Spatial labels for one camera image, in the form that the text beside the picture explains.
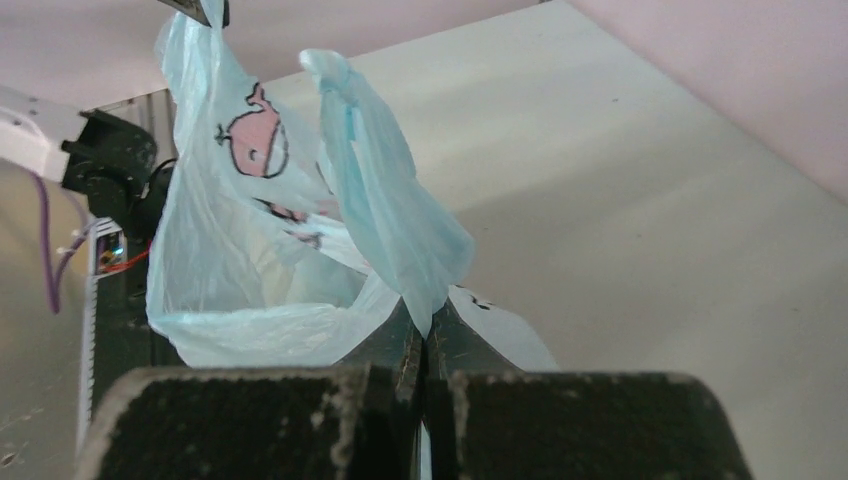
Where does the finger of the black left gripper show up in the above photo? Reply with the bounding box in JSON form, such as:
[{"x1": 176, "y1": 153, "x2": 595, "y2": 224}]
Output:
[{"x1": 158, "y1": 0, "x2": 230, "y2": 28}]

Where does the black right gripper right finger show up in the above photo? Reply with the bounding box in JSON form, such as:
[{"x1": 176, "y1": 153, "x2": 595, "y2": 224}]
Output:
[{"x1": 425, "y1": 304, "x2": 751, "y2": 479}]

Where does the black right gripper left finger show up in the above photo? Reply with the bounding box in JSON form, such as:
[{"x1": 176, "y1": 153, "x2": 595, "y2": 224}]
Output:
[{"x1": 74, "y1": 305, "x2": 422, "y2": 479}]

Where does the light blue printed plastic bag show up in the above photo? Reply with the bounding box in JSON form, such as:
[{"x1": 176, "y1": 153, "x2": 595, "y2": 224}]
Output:
[{"x1": 146, "y1": 1, "x2": 557, "y2": 371}]

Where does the left controller board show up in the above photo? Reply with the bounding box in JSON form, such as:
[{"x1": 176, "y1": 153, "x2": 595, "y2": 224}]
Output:
[{"x1": 94, "y1": 230, "x2": 150, "y2": 275}]

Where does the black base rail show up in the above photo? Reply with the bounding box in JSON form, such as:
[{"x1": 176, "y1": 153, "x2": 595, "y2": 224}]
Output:
[{"x1": 76, "y1": 219, "x2": 184, "y2": 448}]

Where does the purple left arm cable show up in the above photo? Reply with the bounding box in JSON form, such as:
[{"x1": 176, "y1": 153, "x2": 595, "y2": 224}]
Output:
[{"x1": 29, "y1": 168, "x2": 97, "y2": 316}]

